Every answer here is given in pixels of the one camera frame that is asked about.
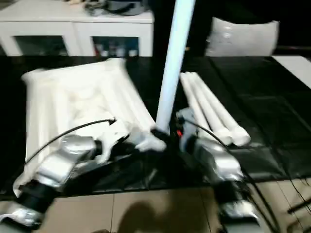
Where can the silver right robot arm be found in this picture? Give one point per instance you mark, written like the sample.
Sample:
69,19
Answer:
218,165

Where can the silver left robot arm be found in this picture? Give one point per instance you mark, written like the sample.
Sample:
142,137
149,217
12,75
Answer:
60,160

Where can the light grey pillow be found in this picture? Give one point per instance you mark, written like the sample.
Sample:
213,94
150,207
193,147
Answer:
243,36

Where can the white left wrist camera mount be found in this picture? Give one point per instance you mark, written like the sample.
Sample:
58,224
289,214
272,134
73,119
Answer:
111,143

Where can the black sofa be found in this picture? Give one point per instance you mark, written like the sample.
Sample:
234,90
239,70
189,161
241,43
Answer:
201,29

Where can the white flat board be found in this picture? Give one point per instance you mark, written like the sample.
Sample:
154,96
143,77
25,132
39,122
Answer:
294,65

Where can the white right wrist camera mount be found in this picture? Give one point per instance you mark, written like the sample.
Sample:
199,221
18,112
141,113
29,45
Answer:
188,121

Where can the white plastic table top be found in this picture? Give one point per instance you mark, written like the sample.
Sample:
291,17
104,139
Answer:
73,97

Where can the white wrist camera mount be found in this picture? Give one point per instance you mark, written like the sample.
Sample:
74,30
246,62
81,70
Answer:
188,121
111,143

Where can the small red bottle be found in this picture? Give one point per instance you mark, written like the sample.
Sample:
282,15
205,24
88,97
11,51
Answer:
96,50

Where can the small white cup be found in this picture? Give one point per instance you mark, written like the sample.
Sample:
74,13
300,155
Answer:
132,53

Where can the dark bag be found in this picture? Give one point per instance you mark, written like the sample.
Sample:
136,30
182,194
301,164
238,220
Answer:
121,7

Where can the black work mat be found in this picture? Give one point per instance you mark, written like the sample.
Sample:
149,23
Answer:
267,109

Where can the white cabinet with glass doors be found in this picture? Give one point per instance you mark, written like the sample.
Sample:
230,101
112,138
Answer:
60,24

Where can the white plastic table leg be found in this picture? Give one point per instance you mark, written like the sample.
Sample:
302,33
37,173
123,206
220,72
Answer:
213,97
202,97
192,97
170,72

